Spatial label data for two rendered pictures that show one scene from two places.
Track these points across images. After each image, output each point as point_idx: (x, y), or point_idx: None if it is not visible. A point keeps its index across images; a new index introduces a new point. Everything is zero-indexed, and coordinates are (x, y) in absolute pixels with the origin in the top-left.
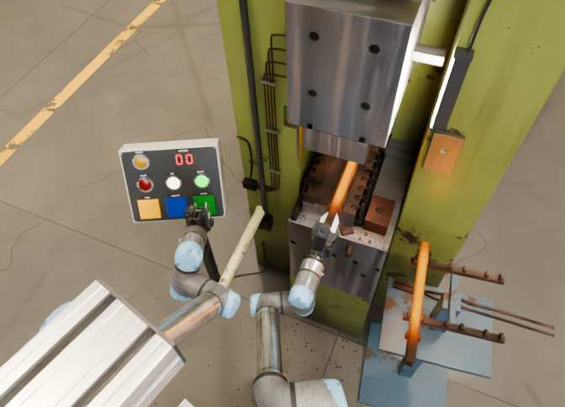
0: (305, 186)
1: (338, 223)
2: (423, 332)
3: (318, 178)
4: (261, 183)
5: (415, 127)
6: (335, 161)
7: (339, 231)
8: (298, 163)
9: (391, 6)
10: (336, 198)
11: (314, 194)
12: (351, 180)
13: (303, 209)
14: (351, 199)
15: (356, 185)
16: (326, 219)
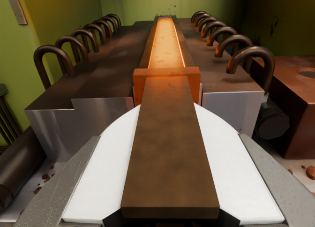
0: (43, 70)
1: (235, 130)
2: None
3: (91, 62)
4: None
5: (231, 5)
6: (129, 38)
7: (308, 190)
8: (32, 39)
9: None
10: (160, 59)
11: (79, 86)
12: (179, 40)
13: (52, 155)
14: (207, 65)
15: (197, 48)
16: (145, 126)
